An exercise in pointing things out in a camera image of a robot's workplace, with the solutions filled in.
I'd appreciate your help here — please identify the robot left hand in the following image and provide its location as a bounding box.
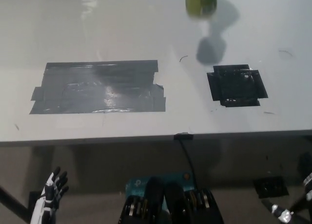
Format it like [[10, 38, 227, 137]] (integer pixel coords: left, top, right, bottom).
[[30, 166, 70, 224]]

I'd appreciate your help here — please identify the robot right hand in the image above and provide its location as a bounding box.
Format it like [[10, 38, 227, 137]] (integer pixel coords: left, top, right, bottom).
[[298, 152, 312, 203]]

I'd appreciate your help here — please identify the white spray bottle green label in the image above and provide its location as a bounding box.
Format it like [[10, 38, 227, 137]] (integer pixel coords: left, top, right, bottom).
[[184, 0, 218, 16]]

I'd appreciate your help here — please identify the black diagonal metal bar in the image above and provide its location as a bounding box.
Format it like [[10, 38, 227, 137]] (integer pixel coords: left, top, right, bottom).
[[0, 184, 33, 224]]

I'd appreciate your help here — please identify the teal router box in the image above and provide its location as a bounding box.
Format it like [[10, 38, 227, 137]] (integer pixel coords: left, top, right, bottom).
[[125, 170, 196, 211]]

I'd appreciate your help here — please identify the large grey tape patch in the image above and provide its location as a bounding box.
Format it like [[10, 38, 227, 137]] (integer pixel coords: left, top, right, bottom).
[[28, 60, 167, 115]]

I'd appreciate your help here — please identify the small black tape square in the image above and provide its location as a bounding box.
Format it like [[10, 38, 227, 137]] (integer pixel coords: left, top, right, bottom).
[[206, 64, 269, 108]]

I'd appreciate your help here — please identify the thin black cable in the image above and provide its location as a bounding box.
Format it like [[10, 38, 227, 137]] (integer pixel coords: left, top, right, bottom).
[[178, 138, 197, 188]]

